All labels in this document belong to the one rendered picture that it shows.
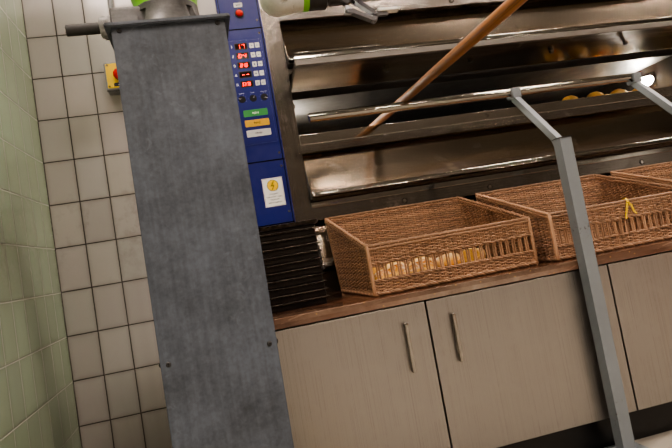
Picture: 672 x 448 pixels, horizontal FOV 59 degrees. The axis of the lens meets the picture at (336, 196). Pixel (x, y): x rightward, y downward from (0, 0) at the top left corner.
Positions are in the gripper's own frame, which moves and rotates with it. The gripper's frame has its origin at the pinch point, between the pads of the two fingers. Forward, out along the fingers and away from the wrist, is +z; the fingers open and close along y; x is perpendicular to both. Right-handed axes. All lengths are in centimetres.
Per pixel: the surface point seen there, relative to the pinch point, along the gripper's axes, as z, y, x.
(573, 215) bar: 42, 77, 4
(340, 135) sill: -10, 32, -55
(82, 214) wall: -106, 48, -55
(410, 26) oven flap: 27, -8, -56
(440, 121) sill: 31, 32, -55
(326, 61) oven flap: -14.0, 7.5, -40.2
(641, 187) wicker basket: 93, 72, -28
